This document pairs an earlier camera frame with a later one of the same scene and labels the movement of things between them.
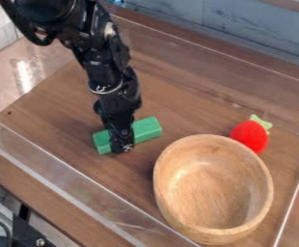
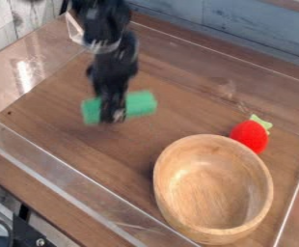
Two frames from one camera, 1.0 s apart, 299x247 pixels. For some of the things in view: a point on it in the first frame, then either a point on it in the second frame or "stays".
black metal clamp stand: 24,234 stays
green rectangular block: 144,128 to 140,103
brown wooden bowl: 213,188 stays
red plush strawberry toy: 251,132 stays
